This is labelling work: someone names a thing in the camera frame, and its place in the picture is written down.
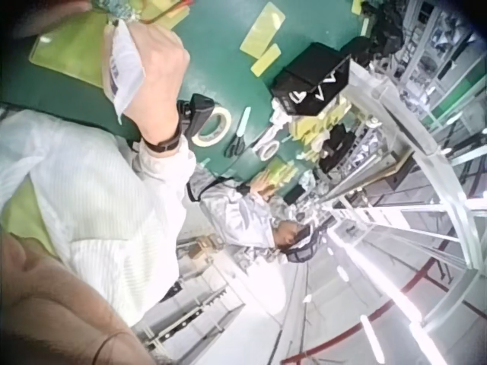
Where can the yellow-green plastic tray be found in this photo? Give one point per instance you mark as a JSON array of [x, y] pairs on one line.
[[64, 49]]

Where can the stack of yellow sheets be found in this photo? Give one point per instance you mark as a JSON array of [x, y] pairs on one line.
[[282, 173]]

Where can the background equipment rack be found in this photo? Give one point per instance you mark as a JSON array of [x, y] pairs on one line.
[[426, 49]]

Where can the background workbench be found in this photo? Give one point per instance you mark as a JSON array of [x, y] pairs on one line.
[[190, 311]]

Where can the person's right fingers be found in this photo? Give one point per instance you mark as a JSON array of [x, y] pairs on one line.
[[154, 33]]

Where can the large yellow transparent sheet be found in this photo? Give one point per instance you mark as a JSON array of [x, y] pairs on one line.
[[264, 28]]

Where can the cream masking tape roll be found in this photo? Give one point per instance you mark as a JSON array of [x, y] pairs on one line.
[[213, 127]]

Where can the black wrist band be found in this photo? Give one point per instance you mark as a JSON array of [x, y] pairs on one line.
[[196, 114]]

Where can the small white tape roll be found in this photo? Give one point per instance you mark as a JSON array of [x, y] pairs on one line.
[[267, 150]]

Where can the person's right hand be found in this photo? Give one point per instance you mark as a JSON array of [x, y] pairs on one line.
[[160, 80]]

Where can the crinkled teal foil piece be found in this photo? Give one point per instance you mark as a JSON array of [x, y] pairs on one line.
[[110, 8]]

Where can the silver metal frame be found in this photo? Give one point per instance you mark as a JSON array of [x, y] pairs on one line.
[[399, 159]]

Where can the small yellow transparent sheet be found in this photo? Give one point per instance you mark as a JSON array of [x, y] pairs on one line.
[[265, 59]]

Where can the green table mat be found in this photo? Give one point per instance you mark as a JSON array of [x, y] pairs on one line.
[[224, 76]]

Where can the pile of yellow packets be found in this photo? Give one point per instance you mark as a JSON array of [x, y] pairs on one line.
[[310, 127]]

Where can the person's left hand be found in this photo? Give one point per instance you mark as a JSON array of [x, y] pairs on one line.
[[49, 15]]

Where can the black box with white marks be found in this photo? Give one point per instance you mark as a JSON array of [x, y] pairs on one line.
[[312, 83]]

